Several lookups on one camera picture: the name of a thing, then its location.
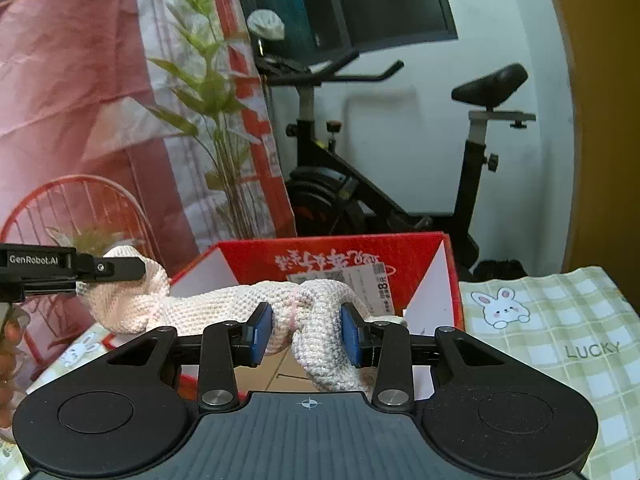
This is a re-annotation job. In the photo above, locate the black exercise bike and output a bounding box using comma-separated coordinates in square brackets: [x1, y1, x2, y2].
[252, 34, 537, 281]

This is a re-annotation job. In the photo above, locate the operator left hand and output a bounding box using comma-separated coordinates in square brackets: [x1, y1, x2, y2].
[1, 304, 30, 441]

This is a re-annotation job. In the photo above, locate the dark window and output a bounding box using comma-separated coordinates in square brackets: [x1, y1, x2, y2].
[240, 0, 458, 65]

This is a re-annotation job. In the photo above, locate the pink printed backdrop cloth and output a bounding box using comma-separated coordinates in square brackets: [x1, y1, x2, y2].
[0, 0, 296, 376]

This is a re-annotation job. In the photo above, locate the brown wooden door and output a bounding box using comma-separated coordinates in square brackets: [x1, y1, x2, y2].
[553, 0, 639, 306]

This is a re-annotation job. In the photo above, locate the cream knitted scarf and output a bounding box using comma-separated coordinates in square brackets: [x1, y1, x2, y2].
[76, 257, 376, 396]

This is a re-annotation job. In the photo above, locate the red strawberry cardboard box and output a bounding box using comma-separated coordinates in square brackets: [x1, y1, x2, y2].
[102, 231, 467, 401]

